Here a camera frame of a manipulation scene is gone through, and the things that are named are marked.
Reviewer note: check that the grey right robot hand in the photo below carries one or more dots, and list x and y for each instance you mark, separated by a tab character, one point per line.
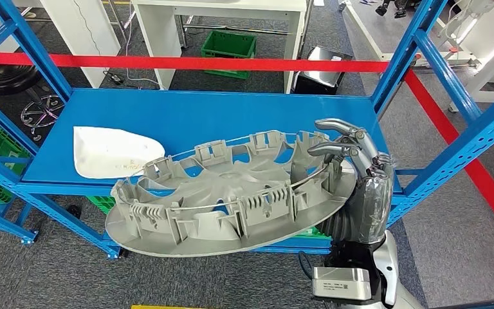
375	204

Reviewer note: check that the grey plastic wheel cover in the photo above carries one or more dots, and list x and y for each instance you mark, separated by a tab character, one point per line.
230	187

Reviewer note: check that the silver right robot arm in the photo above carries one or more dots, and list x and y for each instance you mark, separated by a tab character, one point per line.
336	226

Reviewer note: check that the blue metal shelf rack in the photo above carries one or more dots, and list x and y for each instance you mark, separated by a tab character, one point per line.
4	225
187	115

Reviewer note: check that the white plastic part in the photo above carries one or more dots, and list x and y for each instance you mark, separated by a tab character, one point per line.
110	149

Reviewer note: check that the red barrier belt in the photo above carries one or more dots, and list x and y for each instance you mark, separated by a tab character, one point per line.
187	64
443	123

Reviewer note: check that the black bin with steel lid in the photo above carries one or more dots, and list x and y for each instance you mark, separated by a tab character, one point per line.
328	53

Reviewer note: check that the white table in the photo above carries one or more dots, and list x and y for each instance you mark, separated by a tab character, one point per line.
161	42

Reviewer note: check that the black power adapter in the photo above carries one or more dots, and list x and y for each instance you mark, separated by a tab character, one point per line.
115	78

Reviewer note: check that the black roller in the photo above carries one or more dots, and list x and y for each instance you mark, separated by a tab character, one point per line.
73	211

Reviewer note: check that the white cabinet panel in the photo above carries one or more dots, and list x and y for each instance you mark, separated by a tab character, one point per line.
81	38

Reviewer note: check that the black round stool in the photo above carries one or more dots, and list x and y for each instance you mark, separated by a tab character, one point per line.
6	76

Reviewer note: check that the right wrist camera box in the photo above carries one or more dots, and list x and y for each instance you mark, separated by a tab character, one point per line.
340	283

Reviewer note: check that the chrome stanchion post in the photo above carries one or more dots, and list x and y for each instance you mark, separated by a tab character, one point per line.
389	100

